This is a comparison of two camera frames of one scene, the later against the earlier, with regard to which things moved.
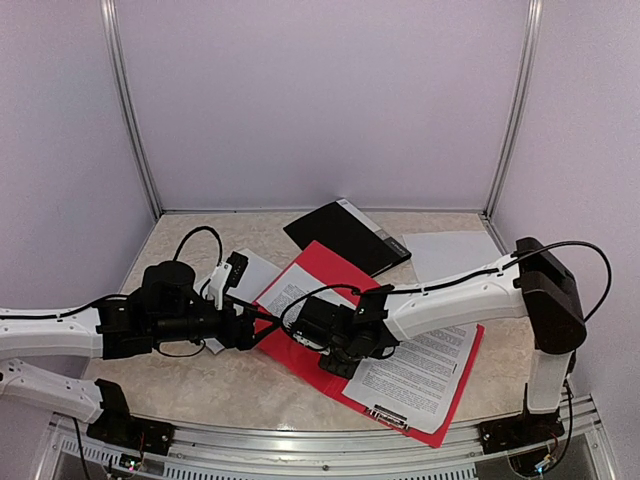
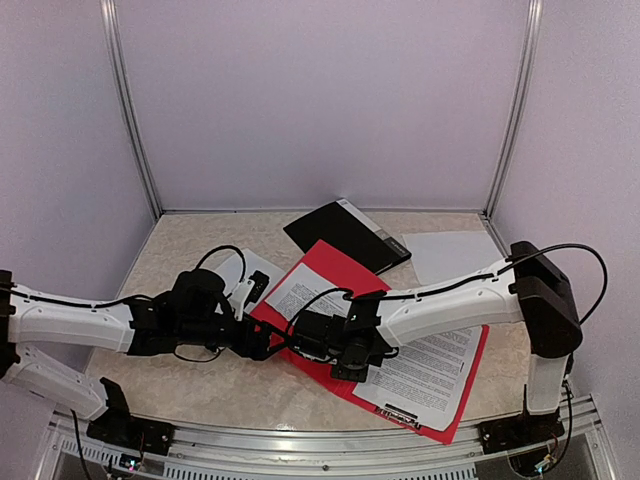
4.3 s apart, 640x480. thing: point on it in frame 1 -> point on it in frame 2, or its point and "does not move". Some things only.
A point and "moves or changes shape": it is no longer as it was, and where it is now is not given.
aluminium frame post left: (109, 11) does not move
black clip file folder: (343, 228) does not move
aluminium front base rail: (576, 452) does not move
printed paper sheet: (294, 283) moves or changes shape
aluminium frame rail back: (410, 212) does not move
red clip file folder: (282, 346) moves or changes shape
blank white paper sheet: (434, 256) does not move
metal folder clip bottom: (384, 414) moves or changes shape
